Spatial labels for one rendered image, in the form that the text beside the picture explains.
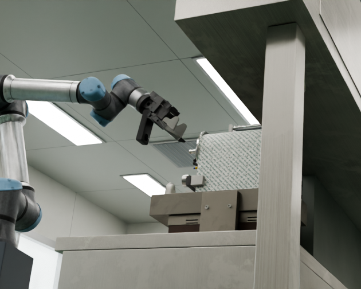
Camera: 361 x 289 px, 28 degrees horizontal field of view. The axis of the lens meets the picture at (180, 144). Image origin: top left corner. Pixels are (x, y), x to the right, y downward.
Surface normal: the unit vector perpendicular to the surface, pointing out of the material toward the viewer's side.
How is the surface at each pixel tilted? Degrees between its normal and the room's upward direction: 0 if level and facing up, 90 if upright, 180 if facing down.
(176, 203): 90
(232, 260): 90
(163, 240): 90
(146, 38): 180
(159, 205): 90
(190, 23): 180
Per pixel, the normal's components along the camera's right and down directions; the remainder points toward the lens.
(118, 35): -0.09, 0.92
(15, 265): 0.97, 0.00
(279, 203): -0.42, -0.38
